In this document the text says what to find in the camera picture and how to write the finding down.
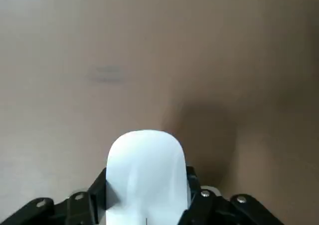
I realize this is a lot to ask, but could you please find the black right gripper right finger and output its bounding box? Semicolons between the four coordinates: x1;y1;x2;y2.
179;166;285;225

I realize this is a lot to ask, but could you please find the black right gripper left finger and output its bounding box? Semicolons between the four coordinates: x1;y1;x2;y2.
7;167;108;225

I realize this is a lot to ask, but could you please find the white computer mouse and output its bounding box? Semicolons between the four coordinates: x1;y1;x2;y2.
106;129;191;225

